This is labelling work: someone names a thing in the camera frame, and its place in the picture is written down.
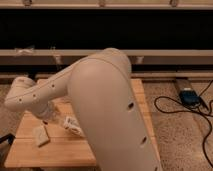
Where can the black clamp at left edge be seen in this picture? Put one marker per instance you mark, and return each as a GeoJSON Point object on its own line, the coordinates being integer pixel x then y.
{"type": "Point", "coordinates": [9, 138]}

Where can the clear plastic bottle white label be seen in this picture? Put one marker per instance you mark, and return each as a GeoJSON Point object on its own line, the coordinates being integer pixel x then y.
{"type": "Point", "coordinates": [70, 124]}

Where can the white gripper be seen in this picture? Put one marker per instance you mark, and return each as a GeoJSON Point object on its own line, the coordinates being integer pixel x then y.
{"type": "Point", "coordinates": [51, 114]}

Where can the beige sponge block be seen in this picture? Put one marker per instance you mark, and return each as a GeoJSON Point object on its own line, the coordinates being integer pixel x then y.
{"type": "Point", "coordinates": [40, 135]}

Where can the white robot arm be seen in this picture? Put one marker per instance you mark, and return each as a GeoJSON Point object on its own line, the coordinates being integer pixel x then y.
{"type": "Point", "coordinates": [99, 88]}

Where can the blue power adapter box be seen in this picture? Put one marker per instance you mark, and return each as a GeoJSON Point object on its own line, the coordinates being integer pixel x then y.
{"type": "Point", "coordinates": [189, 97]}

